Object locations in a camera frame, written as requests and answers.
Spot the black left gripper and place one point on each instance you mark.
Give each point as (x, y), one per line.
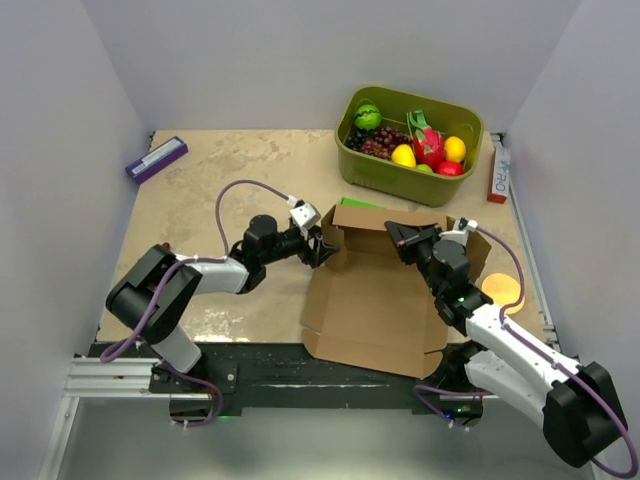
(319, 252)

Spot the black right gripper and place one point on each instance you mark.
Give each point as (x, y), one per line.
(407, 238)

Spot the brown cardboard box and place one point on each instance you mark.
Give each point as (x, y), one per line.
(364, 306)

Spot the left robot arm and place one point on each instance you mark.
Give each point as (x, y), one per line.
(154, 294)

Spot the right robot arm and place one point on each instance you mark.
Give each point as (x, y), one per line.
(575, 405)

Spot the small green box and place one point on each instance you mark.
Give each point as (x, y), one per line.
(347, 201)

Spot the red white toothpaste box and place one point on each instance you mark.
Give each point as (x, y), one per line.
(499, 181)

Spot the purple rectangular box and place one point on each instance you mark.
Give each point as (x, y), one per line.
(156, 160)

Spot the green lime toy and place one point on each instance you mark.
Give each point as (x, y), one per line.
(424, 168)

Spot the red apple toy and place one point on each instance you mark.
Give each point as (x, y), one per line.
(450, 169)

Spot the yellow lemon toy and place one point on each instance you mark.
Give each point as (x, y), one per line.
(403, 155)

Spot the pink dragon fruit toy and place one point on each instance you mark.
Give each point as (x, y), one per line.
(428, 144)

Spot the yellow orange fruit toy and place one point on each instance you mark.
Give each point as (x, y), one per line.
(455, 149)

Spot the red grape bunch in basket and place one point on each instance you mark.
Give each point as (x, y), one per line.
(383, 142)

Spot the orange round disc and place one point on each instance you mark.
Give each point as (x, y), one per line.
(502, 288)

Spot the dark grape bunch in basket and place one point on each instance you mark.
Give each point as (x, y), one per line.
(356, 140)

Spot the green plastic basket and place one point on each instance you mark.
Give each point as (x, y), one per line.
(448, 119)

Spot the green watermelon toy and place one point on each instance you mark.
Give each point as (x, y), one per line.
(367, 116)

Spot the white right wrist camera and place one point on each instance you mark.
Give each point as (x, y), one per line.
(460, 232)

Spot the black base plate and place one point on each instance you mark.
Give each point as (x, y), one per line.
(234, 377)

